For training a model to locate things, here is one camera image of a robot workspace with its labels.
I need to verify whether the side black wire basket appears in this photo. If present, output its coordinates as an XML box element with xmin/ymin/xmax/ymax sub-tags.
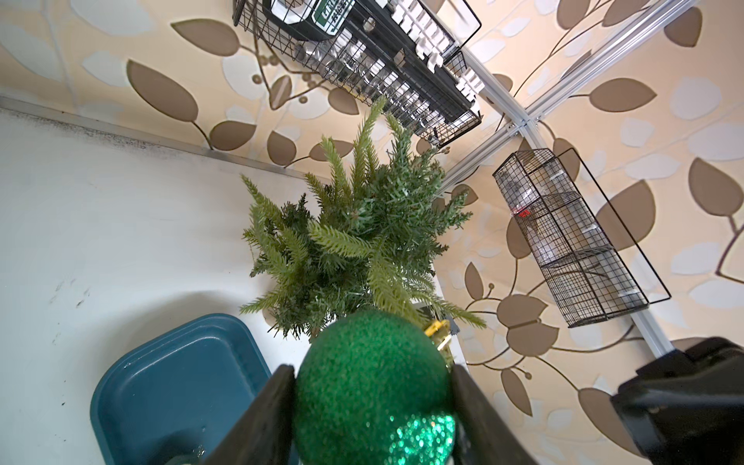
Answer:
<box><xmin>493</xmin><ymin>148</ymin><xmax>672</xmax><ymax>327</ymax></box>

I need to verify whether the back black wire basket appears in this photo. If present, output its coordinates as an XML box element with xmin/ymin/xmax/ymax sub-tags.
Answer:
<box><xmin>231</xmin><ymin>0</ymin><xmax>484</xmax><ymax>147</ymax></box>

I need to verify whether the teal plastic tray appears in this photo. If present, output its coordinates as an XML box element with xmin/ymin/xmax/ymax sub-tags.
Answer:
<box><xmin>90</xmin><ymin>314</ymin><xmax>270</xmax><ymax>464</ymax></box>

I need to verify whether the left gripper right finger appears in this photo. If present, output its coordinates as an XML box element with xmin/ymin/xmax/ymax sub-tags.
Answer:
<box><xmin>451</xmin><ymin>364</ymin><xmax>537</xmax><ymax>465</ymax></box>

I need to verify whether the small green christmas tree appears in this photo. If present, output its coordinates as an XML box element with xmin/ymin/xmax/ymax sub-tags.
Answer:
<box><xmin>241</xmin><ymin>99</ymin><xmax>484</xmax><ymax>337</ymax></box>

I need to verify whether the green glitter ball ornament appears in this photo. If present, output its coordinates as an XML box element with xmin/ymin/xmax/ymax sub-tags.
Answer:
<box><xmin>293</xmin><ymin>310</ymin><xmax>456</xmax><ymax>464</ymax></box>

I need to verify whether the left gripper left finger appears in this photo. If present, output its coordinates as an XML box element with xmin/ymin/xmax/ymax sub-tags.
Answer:
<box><xmin>203</xmin><ymin>364</ymin><xmax>296</xmax><ymax>465</ymax></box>

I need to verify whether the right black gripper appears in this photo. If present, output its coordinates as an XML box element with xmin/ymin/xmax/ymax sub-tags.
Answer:
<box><xmin>611</xmin><ymin>337</ymin><xmax>743</xmax><ymax>464</ymax></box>

